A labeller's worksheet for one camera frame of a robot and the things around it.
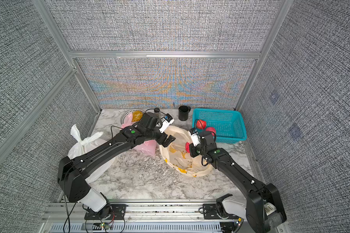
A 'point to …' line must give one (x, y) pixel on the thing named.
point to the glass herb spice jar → (156, 109)
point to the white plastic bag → (84, 144)
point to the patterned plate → (128, 112)
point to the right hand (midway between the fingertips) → (190, 141)
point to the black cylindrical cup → (183, 110)
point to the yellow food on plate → (137, 115)
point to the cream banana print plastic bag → (175, 154)
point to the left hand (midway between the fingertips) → (171, 131)
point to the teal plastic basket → (228, 125)
